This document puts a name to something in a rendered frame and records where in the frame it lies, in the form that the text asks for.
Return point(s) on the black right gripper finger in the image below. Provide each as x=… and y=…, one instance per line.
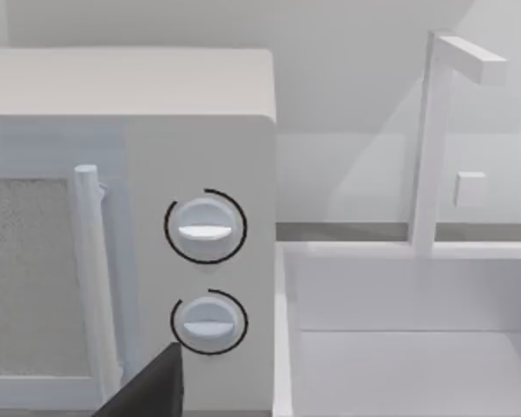
x=156, y=386

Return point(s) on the small white microwave knob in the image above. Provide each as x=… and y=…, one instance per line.
x=208, y=321

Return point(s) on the large white microwave knob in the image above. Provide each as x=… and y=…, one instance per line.
x=205, y=226

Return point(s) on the microwave door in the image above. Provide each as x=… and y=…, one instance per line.
x=34, y=260

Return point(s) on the white sink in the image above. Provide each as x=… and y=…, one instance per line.
x=408, y=330

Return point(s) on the pale microwave oven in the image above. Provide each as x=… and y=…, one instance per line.
x=156, y=95

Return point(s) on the tall white tap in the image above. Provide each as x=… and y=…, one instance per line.
x=434, y=143

